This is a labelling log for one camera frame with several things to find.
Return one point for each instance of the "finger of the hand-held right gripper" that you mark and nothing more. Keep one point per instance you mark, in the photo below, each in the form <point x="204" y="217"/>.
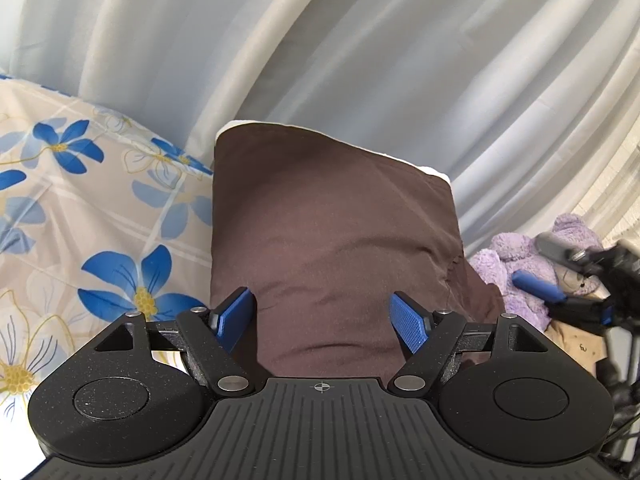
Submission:
<point x="555" y="249"/>
<point x="537" y="286"/>

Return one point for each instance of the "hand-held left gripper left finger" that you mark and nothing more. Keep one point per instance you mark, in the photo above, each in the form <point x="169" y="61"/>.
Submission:
<point x="232" y="317"/>

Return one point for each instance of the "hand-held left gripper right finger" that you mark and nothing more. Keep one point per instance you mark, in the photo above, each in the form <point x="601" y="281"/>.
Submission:
<point x="410" y="322"/>

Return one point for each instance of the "brown jacket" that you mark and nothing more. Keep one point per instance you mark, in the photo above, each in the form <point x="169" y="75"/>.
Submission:
<point x="340" y="245"/>

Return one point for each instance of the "purple teddy bear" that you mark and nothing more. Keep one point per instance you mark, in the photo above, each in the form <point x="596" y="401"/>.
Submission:
<point x="515" y="280"/>

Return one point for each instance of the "beige plush toy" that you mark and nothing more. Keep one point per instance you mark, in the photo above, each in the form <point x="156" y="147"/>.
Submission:
<point x="575" y="347"/>

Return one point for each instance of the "blue floral bedsheet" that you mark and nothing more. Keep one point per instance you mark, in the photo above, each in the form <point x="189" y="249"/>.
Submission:
<point x="75" y="220"/>

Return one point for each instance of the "white curtain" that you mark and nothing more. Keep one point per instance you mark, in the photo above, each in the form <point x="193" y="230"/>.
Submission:
<point x="350" y="50"/>

